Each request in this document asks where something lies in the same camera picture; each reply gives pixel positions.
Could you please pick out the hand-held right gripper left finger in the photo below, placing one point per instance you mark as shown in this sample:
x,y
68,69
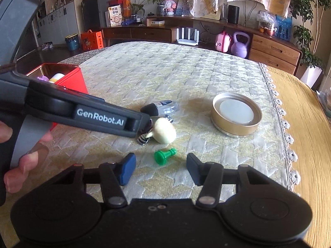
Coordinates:
x,y
126,169

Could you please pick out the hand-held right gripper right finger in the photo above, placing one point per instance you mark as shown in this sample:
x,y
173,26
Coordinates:
x,y
192,168

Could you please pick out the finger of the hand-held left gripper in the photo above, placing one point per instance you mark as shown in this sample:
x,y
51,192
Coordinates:
x,y
144,126

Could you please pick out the zebra striped toy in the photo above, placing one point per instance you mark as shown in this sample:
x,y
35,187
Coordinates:
x,y
141,139

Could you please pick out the white toy mushroom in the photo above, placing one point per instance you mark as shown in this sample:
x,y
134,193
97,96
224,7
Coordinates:
x,y
164,131

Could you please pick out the red square tin box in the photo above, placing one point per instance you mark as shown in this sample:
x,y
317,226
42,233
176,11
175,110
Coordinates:
x,y
75,82

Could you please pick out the white plastic bottle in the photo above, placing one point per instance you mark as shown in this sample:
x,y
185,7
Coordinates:
x,y
56,77

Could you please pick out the purple spiky ball toy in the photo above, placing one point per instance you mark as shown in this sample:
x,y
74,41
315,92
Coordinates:
x,y
42,78

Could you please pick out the person's left hand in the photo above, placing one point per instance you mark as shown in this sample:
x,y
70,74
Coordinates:
x,y
31,160

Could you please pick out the black capped clear bottle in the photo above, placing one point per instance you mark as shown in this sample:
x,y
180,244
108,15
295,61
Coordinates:
x,y
151,109

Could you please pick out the green chess pawn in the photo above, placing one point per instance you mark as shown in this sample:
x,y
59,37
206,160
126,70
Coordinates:
x,y
161,157

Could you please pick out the cream quilted table mat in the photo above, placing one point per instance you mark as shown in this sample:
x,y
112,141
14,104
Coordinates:
x,y
155,69

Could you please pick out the orange gift box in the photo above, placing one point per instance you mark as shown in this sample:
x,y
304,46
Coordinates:
x,y
91,41

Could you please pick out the teal bucket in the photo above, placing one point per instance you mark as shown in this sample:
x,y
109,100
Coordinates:
x,y
72,44

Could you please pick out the white router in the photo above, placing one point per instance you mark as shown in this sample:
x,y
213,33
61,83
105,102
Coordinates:
x,y
188,41

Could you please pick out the white cereal box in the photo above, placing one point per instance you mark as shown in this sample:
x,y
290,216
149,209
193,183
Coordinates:
x,y
115,16

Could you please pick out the small white box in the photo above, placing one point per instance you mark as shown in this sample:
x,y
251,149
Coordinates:
x,y
156,22

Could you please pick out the orange paper bag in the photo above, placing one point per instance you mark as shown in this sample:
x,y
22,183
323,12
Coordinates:
x,y
126,7

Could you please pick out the pink toy suitcase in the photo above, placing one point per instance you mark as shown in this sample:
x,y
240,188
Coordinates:
x,y
223,42

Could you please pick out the small potted plant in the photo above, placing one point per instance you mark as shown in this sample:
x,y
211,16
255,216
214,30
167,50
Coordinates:
x,y
137,7

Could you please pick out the potted orchid plant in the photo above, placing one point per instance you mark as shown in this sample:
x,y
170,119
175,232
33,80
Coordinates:
x,y
160,10

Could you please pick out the purple kettlebell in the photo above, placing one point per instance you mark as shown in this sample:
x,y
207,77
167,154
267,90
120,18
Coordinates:
x,y
240,49

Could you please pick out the pink plush doll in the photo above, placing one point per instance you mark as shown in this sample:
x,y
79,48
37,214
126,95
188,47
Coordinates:
x,y
170,2

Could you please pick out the black cylinder speaker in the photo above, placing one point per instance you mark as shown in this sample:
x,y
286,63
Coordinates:
x,y
233,15

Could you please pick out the wooden television cabinet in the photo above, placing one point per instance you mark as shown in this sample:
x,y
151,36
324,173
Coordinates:
x,y
271,49

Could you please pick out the plastic bag of fruit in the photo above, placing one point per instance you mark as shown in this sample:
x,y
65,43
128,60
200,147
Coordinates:
x,y
266,20

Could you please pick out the blue picture card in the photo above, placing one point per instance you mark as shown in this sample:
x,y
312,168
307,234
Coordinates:
x,y
283,27

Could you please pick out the tall potted tree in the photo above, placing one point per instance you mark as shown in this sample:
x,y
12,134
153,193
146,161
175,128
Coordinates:
x,y
302,2

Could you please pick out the white wall cupboard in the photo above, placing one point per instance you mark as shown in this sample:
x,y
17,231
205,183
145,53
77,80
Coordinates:
x,y
64,18

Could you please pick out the photo frame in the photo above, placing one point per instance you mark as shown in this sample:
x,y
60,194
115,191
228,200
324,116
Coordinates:
x,y
182,5

